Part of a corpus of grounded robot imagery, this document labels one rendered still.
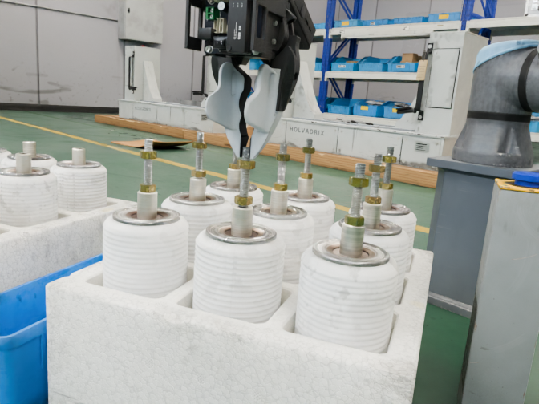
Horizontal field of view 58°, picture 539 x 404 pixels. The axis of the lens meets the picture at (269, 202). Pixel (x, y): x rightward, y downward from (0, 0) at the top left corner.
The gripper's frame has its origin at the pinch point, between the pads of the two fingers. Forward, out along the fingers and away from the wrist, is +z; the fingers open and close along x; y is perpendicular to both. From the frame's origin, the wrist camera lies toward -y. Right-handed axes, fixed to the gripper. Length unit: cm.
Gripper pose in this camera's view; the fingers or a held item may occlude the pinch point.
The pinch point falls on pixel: (250, 144)
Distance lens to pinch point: 50.3
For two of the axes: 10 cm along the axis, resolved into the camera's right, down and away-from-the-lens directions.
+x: 9.0, 1.6, -4.1
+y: -4.4, 1.6, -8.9
